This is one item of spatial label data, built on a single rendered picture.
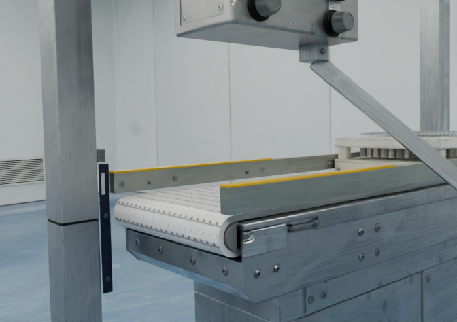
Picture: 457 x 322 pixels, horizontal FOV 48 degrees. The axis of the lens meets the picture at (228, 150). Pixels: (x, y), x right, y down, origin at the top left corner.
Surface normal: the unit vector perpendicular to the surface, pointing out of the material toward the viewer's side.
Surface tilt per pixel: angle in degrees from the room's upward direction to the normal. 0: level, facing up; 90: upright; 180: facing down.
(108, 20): 90
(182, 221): 65
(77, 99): 90
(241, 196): 90
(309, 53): 90
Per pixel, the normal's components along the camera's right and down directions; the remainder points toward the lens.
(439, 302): 0.64, 0.03
